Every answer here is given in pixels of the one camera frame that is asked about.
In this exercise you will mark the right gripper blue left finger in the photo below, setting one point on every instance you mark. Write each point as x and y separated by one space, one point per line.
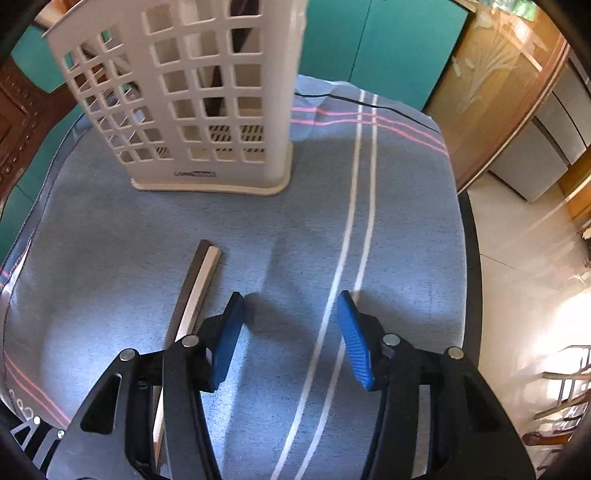
110 436

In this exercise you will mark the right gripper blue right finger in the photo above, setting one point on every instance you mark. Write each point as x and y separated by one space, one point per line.
471 435

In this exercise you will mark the teal lower kitchen cabinets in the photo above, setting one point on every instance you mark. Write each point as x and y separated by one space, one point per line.
399 48

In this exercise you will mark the blue striped seat cloth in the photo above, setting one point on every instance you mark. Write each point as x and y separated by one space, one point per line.
371 208

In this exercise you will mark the silver multi-door refrigerator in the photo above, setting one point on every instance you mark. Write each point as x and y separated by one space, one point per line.
553 140

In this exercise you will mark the white plastic utensil basket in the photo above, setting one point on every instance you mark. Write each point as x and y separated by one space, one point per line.
188 95

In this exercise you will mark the carved wooden chair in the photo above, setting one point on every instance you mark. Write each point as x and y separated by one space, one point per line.
28 114

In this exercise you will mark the wooden frame glass partition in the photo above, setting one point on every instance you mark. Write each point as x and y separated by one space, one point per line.
504 64

